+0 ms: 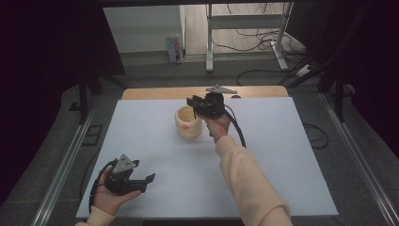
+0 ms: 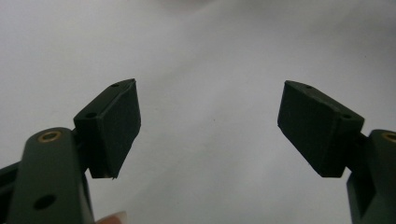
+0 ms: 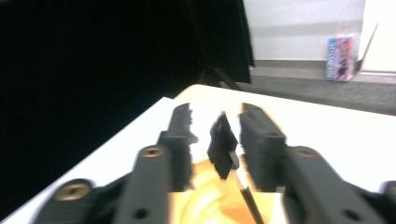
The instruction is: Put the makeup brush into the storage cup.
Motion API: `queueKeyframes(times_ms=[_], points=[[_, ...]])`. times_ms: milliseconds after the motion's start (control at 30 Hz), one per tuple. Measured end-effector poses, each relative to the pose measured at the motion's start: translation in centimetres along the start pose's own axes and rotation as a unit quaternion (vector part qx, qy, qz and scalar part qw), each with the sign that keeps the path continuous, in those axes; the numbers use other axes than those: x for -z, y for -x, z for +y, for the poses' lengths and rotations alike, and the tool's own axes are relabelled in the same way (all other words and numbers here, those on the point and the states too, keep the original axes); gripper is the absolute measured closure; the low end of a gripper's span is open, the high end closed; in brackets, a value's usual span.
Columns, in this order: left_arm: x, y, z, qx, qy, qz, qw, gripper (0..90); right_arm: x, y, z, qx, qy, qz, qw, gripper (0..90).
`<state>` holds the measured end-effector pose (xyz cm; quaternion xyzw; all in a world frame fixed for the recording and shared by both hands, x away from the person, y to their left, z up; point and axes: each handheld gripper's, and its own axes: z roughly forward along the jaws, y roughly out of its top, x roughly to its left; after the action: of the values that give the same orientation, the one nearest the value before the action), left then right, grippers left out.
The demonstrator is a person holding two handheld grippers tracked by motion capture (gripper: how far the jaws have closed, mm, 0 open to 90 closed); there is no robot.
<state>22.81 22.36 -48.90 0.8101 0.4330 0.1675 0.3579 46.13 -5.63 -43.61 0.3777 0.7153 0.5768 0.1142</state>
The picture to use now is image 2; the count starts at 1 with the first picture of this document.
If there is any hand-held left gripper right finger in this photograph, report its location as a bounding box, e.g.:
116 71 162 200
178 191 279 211
276 79 365 178

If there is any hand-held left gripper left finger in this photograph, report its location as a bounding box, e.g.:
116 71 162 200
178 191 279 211
73 77 142 180

